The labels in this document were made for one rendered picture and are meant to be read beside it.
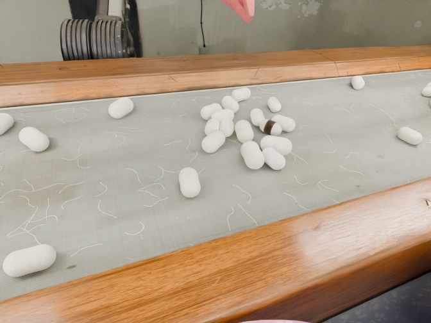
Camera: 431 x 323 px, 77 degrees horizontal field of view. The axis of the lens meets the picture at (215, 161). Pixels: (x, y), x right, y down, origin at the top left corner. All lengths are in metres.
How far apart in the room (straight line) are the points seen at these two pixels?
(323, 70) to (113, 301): 0.55
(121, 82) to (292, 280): 0.37
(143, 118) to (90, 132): 0.07
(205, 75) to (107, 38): 0.25
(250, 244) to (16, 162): 0.25
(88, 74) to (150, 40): 1.94
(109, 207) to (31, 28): 2.20
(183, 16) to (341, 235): 2.29
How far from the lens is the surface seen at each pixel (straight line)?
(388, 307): 0.33
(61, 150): 0.35
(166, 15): 2.39
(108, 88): 0.46
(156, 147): 0.33
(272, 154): 0.30
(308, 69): 0.59
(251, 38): 2.67
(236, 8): 0.44
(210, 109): 0.37
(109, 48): 0.64
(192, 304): 0.18
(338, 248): 0.22
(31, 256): 0.23
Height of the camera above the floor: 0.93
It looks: 38 degrees down
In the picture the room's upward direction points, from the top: 5 degrees clockwise
